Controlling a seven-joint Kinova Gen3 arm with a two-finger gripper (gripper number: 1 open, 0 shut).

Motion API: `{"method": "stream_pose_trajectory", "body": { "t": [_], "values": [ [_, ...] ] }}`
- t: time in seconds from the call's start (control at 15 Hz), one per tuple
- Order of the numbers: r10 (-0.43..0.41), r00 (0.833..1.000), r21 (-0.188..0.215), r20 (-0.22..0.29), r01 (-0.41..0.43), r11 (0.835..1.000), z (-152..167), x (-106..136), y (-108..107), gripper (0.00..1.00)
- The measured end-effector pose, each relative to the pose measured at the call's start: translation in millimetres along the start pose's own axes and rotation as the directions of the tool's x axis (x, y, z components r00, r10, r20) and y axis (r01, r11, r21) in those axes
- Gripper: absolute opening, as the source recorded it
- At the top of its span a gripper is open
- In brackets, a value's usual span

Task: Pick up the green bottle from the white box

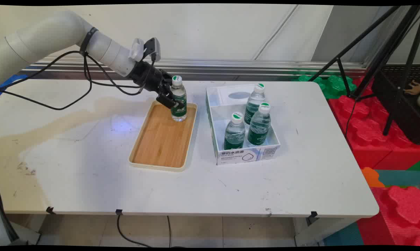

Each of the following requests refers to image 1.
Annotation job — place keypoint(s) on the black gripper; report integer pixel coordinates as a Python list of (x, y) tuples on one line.
[(147, 76)]

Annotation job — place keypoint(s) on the green label water bottle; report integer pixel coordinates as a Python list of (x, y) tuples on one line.
[(234, 134), (179, 114), (259, 129), (254, 99)]

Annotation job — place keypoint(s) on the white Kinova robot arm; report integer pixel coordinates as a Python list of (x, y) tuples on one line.
[(56, 31)]

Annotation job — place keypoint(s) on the person's hand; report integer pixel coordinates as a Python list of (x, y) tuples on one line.
[(414, 89)]

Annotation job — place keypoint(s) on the wooden tray with cream rim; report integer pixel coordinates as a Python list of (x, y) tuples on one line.
[(161, 143)]

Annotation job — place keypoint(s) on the white tissue box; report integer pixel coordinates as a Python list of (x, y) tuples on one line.
[(235, 95)]

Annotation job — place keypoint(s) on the white printed cardboard box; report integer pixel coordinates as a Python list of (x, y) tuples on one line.
[(245, 156)]

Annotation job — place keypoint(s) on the black tape clip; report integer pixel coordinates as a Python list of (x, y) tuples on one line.
[(50, 210), (119, 212), (312, 214)]

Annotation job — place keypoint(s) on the blue foam piece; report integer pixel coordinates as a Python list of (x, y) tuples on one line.
[(11, 83)]

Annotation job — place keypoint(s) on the green foam block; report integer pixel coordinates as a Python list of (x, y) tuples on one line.
[(332, 85)]

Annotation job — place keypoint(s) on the large red foam block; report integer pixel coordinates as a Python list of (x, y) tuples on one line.
[(367, 139)]

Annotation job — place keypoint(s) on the white table leg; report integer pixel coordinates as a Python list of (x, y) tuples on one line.
[(318, 232)]

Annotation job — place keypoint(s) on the grey table leg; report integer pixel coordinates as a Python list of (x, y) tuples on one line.
[(18, 233)]

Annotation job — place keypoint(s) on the black tripod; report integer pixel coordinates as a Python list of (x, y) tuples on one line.
[(384, 52)]

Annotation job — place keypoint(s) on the orange foam piece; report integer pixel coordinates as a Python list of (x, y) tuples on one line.
[(371, 177)]

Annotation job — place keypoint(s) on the black mesh panel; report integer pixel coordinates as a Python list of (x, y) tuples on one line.
[(405, 118)]

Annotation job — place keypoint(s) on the teal foam mat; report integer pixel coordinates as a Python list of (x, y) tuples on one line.
[(402, 178)]

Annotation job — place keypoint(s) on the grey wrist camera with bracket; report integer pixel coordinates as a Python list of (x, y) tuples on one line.
[(150, 47)]

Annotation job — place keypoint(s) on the aluminium wall rail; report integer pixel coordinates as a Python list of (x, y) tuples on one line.
[(231, 68)]

